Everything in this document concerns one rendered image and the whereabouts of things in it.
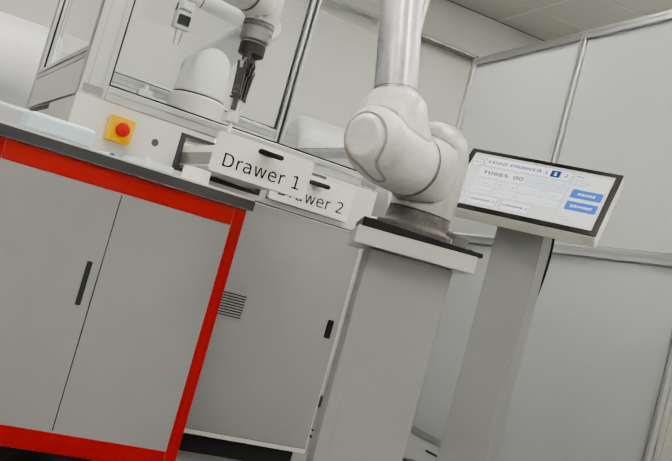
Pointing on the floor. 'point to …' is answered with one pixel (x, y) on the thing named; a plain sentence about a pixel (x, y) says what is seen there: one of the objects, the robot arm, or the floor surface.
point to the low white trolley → (104, 297)
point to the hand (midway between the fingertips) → (234, 111)
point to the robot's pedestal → (384, 346)
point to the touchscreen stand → (494, 347)
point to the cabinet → (271, 338)
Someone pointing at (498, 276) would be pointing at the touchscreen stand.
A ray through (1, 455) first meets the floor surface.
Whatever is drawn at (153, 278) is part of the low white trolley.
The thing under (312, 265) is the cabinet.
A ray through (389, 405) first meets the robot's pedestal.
